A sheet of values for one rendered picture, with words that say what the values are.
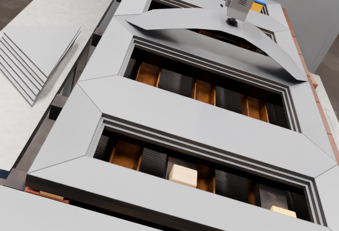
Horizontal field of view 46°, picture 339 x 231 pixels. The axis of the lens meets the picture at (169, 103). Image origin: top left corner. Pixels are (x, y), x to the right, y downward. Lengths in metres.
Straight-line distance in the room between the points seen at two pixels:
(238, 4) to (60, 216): 0.88
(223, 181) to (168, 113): 0.43
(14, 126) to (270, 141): 0.67
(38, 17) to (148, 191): 0.90
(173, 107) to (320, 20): 1.44
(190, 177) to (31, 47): 0.64
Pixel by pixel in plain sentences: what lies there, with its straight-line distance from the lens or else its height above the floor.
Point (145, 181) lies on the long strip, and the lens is 0.86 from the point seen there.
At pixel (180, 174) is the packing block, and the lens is 0.96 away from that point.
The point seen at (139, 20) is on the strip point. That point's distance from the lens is 1.43.
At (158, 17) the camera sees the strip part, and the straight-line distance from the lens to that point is 1.43.
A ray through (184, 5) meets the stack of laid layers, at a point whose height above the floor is 0.84.
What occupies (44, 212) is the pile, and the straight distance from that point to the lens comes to 0.77.
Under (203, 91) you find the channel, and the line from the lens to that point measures 1.53.
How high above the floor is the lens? 1.47
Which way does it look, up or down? 34 degrees down
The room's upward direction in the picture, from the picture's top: 21 degrees clockwise
